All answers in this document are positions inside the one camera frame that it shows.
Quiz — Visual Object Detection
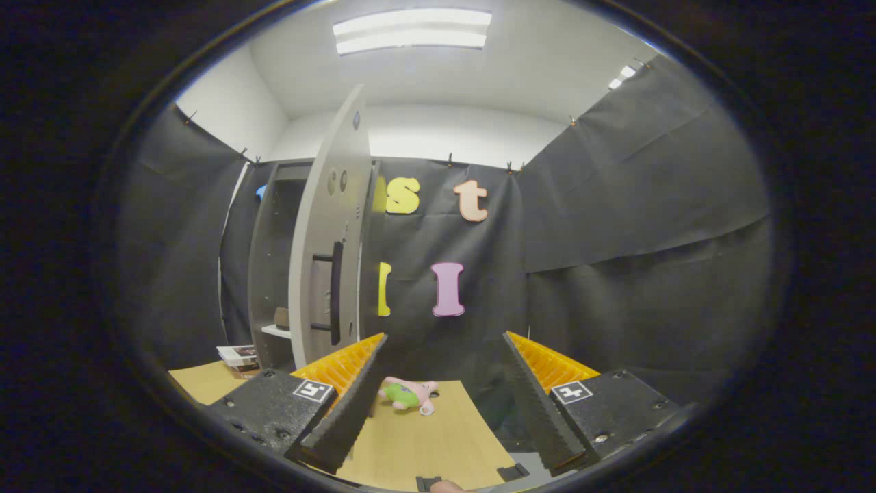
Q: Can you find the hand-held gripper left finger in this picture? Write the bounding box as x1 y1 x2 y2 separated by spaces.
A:
205 333 389 475

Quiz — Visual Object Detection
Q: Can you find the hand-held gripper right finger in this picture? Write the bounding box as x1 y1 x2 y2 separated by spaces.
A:
503 331 682 478

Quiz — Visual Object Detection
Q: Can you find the black door handle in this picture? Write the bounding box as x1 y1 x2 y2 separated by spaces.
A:
311 240 344 346

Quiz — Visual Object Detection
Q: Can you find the dark grey shoe cabinet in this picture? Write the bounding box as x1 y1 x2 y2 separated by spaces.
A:
248 159 381 374

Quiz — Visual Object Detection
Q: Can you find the pink and green plush toy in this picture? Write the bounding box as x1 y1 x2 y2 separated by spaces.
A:
380 377 439 416

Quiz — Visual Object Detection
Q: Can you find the printed booklet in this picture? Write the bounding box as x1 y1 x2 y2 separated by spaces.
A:
216 344 261 379

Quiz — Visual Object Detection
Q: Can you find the black backdrop cloth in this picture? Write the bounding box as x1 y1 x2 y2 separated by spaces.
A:
120 55 774 439

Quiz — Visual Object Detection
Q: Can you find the large ceiling light panel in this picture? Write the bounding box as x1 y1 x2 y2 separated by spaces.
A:
333 8 493 55

